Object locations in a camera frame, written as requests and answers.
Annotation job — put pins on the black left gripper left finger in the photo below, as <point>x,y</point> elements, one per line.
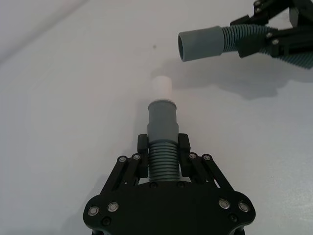
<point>143,156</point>

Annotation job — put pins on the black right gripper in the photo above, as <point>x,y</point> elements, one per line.
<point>303,12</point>

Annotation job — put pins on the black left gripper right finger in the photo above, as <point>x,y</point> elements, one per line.
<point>184,154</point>

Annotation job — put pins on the white plastic tube plug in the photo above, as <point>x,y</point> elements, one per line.
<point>161,86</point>

